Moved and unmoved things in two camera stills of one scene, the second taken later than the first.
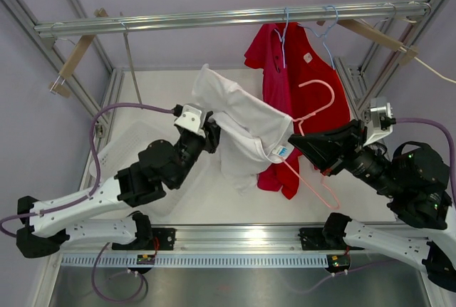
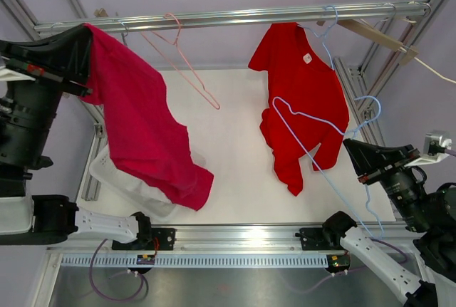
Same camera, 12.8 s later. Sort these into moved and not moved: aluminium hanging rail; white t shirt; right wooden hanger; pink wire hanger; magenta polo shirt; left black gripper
Moved: magenta polo shirt; left black gripper; white t shirt; pink wire hanger
Not moved: right wooden hanger; aluminium hanging rail
